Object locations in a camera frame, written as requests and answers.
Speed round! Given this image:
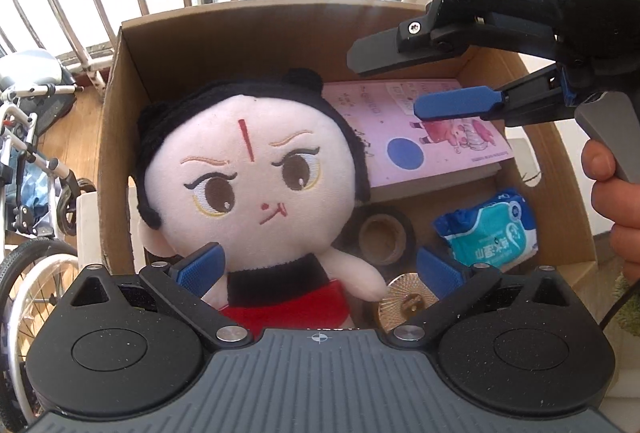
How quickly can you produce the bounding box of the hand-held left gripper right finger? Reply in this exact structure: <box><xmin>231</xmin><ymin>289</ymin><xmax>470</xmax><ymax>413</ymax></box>
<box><xmin>392</xmin><ymin>247</ymin><xmax>576</xmax><ymax>346</ymax></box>

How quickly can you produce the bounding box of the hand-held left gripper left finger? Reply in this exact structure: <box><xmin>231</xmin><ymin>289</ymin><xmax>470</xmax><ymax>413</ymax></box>
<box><xmin>60</xmin><ymin>242</ymin><xmax>253</xmax><ymax>348</ymax></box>

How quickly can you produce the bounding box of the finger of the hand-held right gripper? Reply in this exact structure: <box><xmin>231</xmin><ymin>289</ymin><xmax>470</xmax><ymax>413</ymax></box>
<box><xmin>414</xmin><ymin>64</ymin><xmax>577</xmax><ymax>127</ymax></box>
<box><xmin>347</xmin><ymin>17</ymin><xmax>482</xmax><ymax>77</ymax></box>

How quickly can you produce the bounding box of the teal and white tissue pack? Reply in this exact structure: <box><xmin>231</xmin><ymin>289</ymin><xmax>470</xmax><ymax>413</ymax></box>
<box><xmin>432</xmin><ymin>188</ymin><xmax>541</xmax><ymax>271</ymax></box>

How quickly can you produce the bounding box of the black tape roll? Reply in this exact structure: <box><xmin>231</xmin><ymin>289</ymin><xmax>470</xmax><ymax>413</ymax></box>
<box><xmin>332</xmin><ymin>207</ymin><xmax>416</xmax><ymax>266</ymax></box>

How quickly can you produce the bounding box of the pink cartoon book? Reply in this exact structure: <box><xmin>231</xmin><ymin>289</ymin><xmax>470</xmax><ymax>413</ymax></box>
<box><xmin>320</xmin><ymin>79</ymin><xmax>511</xmax><ymax>204</ymax></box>

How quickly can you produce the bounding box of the plush doll with black hair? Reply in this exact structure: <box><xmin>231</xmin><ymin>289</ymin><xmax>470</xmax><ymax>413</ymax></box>
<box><xmin>131</xmin><ymin>68</ymin><xmax>387</xmax><ymax>331</ymax></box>

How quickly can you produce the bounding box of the brown cardboard box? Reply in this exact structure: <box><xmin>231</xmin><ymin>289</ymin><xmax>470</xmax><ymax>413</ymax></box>
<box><xmin>97</xmin><ymin>0</ymin><xmax>598</xmax><ymax>294</ymax></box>

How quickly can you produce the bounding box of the person's right hand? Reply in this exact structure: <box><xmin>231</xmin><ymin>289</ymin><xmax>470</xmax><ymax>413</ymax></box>
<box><xmin>581</xmin><ymin>138</ymin><xmax>640</xmax><ymax>286</ymax></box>

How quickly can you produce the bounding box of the blue patterned cloth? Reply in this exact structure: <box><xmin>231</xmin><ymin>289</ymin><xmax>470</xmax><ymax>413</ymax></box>
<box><xmin>20</xmin><ymin>158</ymin><xmax>58</xmax><ymax>226</ymax></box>

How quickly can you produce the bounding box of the folded wheelchair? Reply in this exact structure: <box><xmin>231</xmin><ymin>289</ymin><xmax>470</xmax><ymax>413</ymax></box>
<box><xmin>0</xmin><ymin>50</ymin><xmax>98</xmax><ymax>414</ymax></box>

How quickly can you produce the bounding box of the black cable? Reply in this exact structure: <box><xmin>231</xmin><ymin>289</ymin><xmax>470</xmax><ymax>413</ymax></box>
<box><xmin>597</xmin><ymin>283</ymin><xmax>640</xmax><ymax>330</ymax></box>

